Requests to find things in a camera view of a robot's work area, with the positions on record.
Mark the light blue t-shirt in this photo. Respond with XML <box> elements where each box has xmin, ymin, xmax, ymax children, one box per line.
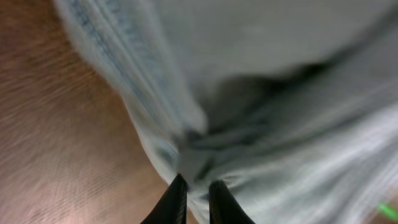
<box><xmin>55</xmin><ymin>0</ymin><xmax>397</xmax><ymax>223</ymax></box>

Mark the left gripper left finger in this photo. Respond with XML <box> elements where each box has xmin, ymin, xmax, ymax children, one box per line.
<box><xmin>141</xmin><ymin>174</ymin><xmax>187</xmax><ymax>224</ymax></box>

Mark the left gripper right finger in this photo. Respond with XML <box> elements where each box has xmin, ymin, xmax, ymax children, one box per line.
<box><xmin>209</xmin><ymin>180</ymin><xmax>254</xmax><ymax>224</ymax></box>

